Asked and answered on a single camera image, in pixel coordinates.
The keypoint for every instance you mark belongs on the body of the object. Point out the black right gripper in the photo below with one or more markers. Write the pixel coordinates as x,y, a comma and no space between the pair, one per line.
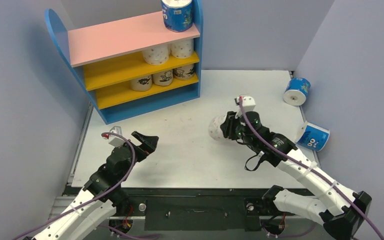
233,124

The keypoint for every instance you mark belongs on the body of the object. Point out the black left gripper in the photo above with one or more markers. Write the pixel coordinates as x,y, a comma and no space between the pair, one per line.
148,146

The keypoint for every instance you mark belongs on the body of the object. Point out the white floral paper roll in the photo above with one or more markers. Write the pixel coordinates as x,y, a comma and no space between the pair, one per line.
182,49
216,129
156,55

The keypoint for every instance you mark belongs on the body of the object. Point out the brown cartoon paper roll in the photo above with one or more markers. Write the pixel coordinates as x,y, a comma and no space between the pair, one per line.
184,72

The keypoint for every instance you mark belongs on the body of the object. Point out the blue pink yellow shelf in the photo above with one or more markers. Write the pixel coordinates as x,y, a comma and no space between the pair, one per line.
103,58

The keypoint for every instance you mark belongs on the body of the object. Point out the blue paper roll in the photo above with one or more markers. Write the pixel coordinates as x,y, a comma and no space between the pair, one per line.
297,91
312,136
177,14

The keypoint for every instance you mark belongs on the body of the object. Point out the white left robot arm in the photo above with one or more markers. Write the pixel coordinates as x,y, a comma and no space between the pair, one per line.
102,195

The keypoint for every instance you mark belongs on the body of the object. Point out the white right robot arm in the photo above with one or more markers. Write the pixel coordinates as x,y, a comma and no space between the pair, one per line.
339,209

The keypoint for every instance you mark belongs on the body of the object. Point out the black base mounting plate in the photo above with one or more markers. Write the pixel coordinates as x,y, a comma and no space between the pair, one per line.
197,209

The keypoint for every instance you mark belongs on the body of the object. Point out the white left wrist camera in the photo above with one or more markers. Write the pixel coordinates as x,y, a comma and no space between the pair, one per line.
113,137

